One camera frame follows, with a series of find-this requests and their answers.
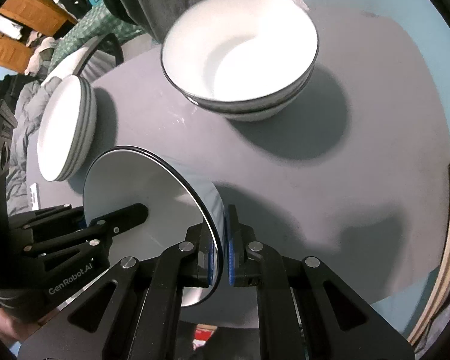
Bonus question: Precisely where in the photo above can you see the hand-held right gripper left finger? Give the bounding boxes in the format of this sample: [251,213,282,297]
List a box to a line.
[18,223,220,360]

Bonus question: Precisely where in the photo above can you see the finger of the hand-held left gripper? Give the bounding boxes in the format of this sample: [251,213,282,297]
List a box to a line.
[22,202,149,256]
[9,204,85,233]

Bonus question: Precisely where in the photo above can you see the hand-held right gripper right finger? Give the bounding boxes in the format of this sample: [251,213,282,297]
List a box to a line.
[225,205,416,360]

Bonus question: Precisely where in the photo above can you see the small white dark-rimmed plate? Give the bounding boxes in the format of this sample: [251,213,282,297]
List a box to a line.
[82,146,227,308]

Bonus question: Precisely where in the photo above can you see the person's left hand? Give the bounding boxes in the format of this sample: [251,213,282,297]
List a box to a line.
[0,307,38,349]

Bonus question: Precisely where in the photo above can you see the white smartphone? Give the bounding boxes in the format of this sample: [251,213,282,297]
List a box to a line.
[28,182,42,211]

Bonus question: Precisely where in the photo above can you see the grey puffer jacket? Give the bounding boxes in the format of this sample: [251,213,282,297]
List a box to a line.
[0,75,46,211]

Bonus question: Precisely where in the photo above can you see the red packet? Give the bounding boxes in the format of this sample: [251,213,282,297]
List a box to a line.
[193,326,218,349]

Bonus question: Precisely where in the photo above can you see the small white ribbed bowl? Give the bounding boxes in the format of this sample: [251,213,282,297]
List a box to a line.
[65,82,98,175]
[37,75,89,182]

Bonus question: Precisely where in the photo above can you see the black clothing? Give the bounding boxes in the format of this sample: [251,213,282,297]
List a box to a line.
[0,75,34,102]

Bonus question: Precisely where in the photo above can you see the large white ribbed bowl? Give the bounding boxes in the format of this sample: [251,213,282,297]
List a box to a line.
[160,0,319,115]
[187,71,312,122]

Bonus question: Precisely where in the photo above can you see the white cloth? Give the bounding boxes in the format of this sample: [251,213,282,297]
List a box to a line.
[24,35,57,76]

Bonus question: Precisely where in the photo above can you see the wooden cabinet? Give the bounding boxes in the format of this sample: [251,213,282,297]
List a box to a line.
[0,0,79,76]

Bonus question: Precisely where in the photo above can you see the black curved chair frame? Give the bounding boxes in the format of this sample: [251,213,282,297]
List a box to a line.
[75,32,124,83]

